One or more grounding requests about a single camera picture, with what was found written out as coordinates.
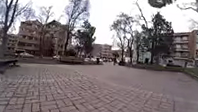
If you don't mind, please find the person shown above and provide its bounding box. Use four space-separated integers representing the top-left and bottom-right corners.
95 57 101 65

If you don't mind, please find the distant brown building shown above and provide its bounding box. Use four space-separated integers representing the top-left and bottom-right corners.
90 42 114 60

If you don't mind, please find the dark evergreen tree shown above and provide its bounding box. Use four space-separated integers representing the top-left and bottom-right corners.
74 19 97 59
139 10 176 67

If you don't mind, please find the red brick paved square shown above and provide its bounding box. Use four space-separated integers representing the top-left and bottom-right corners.
0 55 198 112

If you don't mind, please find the brown brick building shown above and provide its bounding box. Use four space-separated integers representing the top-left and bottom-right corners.
14 17 70 59

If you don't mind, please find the row of bare trees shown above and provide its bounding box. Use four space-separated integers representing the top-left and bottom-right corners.
0 0 92 60

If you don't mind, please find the white car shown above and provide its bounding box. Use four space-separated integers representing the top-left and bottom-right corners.
18 51 35 59

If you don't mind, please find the orange apartment building with balconies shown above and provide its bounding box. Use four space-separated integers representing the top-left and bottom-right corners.
162 27 198 69

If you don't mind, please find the wooden bench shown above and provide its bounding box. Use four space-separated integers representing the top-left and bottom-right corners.
0 45 21 74

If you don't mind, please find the round low planter wall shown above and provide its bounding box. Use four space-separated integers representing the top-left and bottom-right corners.
57 55 85 66

